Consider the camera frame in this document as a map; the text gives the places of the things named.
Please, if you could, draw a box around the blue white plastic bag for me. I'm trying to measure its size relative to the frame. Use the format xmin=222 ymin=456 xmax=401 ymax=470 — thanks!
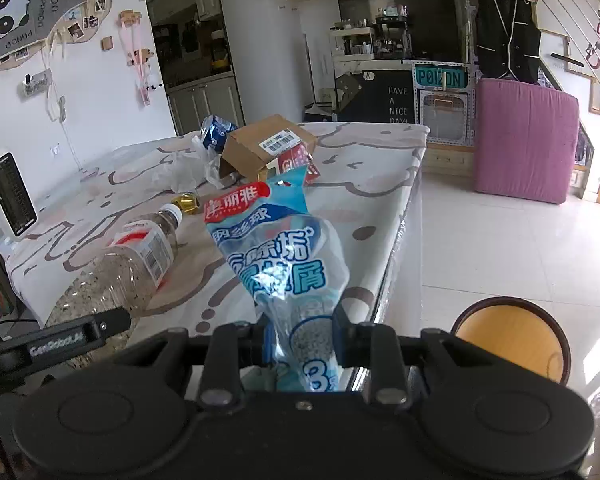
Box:
xmin=204 ymin=167 xmax=350 ymax=393

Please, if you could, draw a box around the clear plastic bottle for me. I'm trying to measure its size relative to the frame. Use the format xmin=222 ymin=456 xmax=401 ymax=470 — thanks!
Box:
xmin=44 ymin=202 xmax=184 ymax=331

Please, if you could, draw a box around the red snack wrapper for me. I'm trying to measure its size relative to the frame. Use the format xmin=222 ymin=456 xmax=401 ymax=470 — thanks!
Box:
xmin=266 ymin=142 xmax=321 ymax=183

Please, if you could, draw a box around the wooden round trash bin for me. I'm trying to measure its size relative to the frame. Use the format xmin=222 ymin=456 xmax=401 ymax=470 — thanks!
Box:
xmin=451 ymin=296 xmax=572 ymax=386

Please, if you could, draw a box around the small gold wrapper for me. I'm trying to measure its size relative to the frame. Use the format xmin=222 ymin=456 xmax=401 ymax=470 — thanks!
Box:
xmin=172 ymin=193 xmax=200 ymax=214

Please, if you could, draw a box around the white space heater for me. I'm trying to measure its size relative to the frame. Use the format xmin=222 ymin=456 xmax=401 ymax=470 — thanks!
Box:
xmin=0 ymin=148 xmax=38 ymax=240

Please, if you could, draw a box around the white crumpled plastic bag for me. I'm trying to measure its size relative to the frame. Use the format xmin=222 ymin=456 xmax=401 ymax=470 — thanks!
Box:
xmin=151 ymin=134 xmax=235 ymax=193

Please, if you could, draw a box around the cardboard box with label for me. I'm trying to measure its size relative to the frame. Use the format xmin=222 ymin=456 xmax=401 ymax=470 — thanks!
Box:
xmin=222 ymin=114 xmax=317 ymax=182

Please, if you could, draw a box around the crushed blue can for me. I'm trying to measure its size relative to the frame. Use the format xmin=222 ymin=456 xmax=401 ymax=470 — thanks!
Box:
xmin=200 ymin=115 xmax=238 ymax=154

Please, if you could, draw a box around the black letter board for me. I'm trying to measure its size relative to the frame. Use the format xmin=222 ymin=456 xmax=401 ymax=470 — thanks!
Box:
xmin=336 ymin=70 xmax=416 ymax=124

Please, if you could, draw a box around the pink folded mattress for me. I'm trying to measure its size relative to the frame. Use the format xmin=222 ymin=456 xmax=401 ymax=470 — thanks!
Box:
xmin=474 ymin=78 xmax=580 ymax=205

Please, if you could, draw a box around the white toy oven cabinet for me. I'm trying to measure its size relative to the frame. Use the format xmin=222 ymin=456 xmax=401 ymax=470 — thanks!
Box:
xmin=412 ymin=61 xmax=475 ymax=148

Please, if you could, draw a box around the black hanging jacket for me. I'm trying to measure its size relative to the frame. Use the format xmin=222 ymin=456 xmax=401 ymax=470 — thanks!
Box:
xmin=475 ymin=0 xmax=541 ymax=84

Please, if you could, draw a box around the panda wall poster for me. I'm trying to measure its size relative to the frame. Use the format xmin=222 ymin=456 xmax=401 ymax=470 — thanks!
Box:
xmin=0 ymin=0 xmax=86 ymax=58

